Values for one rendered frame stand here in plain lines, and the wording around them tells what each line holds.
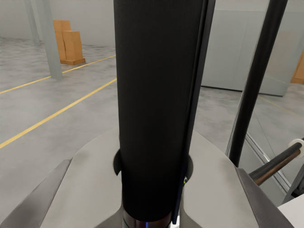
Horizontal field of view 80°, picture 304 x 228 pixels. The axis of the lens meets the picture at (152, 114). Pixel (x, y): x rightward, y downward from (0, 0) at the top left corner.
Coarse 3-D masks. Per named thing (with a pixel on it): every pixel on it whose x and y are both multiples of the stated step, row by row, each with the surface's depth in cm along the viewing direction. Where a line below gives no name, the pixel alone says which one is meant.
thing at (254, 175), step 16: (272, 0) 11; (272, 16) 11; (272, 32) 11; (256, 48) 12; (272, 48) 12; (256, 64) 13; (256, 80) 13; (256, 96) 14; (240, 112) 15; (240, 128) 15; (240, 144) 16; (272, 160) 26; (256, 176) 22
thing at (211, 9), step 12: (204, 0) 7; (204, 12) 7; (204, 24) 7; (204, 36) 7; (204, 48) 7; (204, 60) 7; (192, 84) 8; (192, 96) 8; (192, 108) 8; (192, 120) 8; (192, 132) 9; (180, 156) 10; (180, 168) 10; (180, 180) 10; (180, 192) 11
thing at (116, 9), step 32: (128, 0) 6; (160, 0) 5; (192, 0) 6; (128, 32) 6; (160, 32) 6; (192, 32) 6; (128, 64) 7; (160, 64) 6; (192, 64) 7; (128, 96) 7; (160, 96) 7; (128, 128) 8; (160, 128) 8; (128, 160) 9; (160, 160) 8; (128, 192) 10; (160, 192) 9
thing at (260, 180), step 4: (296, 152) 30; (300, 152) 30; (292, 156) 29; (296, 156) 29; (284, 160) 28; (288, 160) 28; (280, 164) 27; (284, 164) 27; (276, 168) 26; (280, 168) 27; (268, 172) 25; (272, 172) 25; (264, 176) 24; (268, 176) 25; (256, 180) 24; (260, 180) 24; (264, 180) 24; (260, 184) 24
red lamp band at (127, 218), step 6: (126, 216) 11; (168, 216) 11; (126, 222) 11; (132, 222) 11; (138, 222) 10; (144, 222) 10; (150, 222) 10; (156, 222) 10; (162, 222) 11; (168, 222) 11
